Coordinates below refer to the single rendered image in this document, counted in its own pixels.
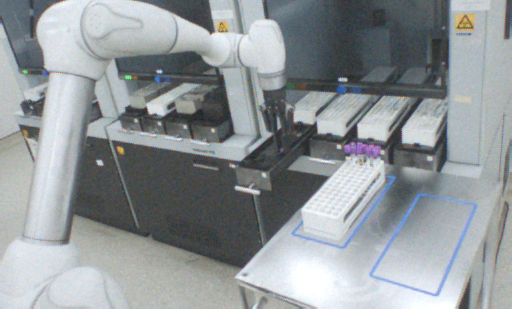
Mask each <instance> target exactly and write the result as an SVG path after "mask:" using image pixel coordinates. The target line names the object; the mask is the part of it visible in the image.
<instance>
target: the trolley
mask: <svg viewBox="0 0 512 309"><path fill-rule="evenodd" d="M346 161H347V159H346V160H344V161H343V163H342V164H340V165H339V167H338V168H337V169H336V171H338V170H339V168H341V167H342V166H343V164H344V163H345V162H346ZM336 171H334V172H333V173H332V175H330V176H329V177H328V179H326V181H325V182H324V183H323V184H322V185H321V186H320V187H319V188H318V189H317V190H316V191H315V192H314V194H313V195H312V196H311V197H310V198H309V199H308V200H307V201H306V202H305V203H304V204H303V206H302V207H301V208H299V210H298V211H297V212H295V214H294V215H292V217H291V219H289V220H288V222H287V223H285V224H284V226H282V227H281V228H280V230H279V231H278V232H277V234H275V235H274V236H273V237H272V238H271V239H270V240H269V242H268V243H267V244H266V245H265V246H264V247H263V248H262V249H261V250H260V251H259V252H258V254H257V255H255V257H254V258H253V259H251V261H250V262H248V263H247V266H245V267H244V269H242V270H241V271H240V273H238V274H237V275H236V277H235V281H236V284H238V288H239V291H240V298H241V301H242V305H243V308H244V309H262V308H263V307H264V306H265V305H266V303H267V302H268V299H267V298H266V297H264V296H262V297H261V298H260V299H259V301H258V302H257V303H256V300H255V293H254V290H255V291H257V292H258V293H261V294H265V295H267V296H269V297H273V298H275V299H277V300H279V301H284V302H285V303H287V304H291V305H294V306H295V307H299V308H302V309H458V307H459V305H460V301H461V299H462V297H463V293H464V290H465V289H466V286H467V282H468V280H469V278H470V276H471V272H472V269H473V268H474V263H475V262H476V259H477V257H478V253H479V251H480V248H481V247H482V242H483V241H484V238H485V234H486V232H487V237H486V248H485V262H484V281H483V293H482V303H481V309H491V305H492V295H493V285H494V267H495V258H496V248H497V239H498V229H499V210H500V201H501V192H502V190H503V182H500V181H489V180H485V179H480V178H475V177H473V178H470V177H466V176H461V175H456V174H446V173H442V172H436V171H427V170H422V169H417V168H412V167H403V166H397V165H393V164H384V178H385V182H383V185H382V186H380V188H379V189H377V190H376V192H375V193H374V194H373V196H372V197H371V199H370V200H368V203H367V204H366V205H365V206H364V208H363V209H362V210H361V212H360V213H359V214H358V215H357V217H356V219H354V220H353V222H352V223H351V225H350V226H349V229H348V230H347V231H346V233H345V234H344V235H343V237H342V238H341V239H340V240H333V239H331V238H328V237H322V236H319V235H317V234H313V233H308V232H305V231H304V226H303V221H302V208H303V207H304V206H305V205H306V204H307V203H308V202H309V201H310V199H311V198H312V197H314V195H315V194H317V192H318V191H319V190H321V188H322V186H324V185H325V183H326V182H328V180H329V179H331V178H332V176H333V175H334V174H335V173H336Z"/></svg>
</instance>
